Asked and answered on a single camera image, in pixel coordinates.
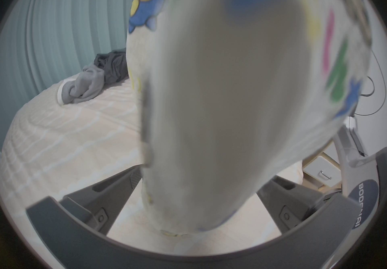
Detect grey garment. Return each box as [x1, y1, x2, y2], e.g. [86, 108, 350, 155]
[56, 65, 106, 105]

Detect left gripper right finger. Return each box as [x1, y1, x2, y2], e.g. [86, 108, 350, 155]
[257, 175, 325, 230]

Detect bed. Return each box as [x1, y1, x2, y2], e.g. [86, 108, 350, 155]
[0, 76, 303, 255]

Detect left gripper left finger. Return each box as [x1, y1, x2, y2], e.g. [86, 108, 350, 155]
[62, 168, 143, 235]

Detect black garment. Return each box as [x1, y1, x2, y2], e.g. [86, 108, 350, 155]
[94, 48, 129, 84]

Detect white printed pyjama top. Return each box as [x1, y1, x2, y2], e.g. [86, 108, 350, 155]
[125, 0, 373, 236]

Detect white wooden bedside table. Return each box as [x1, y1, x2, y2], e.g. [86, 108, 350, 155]
[302, 153, 342, 193]

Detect blue-green curtain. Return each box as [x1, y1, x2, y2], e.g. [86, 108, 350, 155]
[0, 0, 146, 141]

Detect black cable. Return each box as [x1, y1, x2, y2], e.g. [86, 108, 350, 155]
[352, 49, 383, 117]

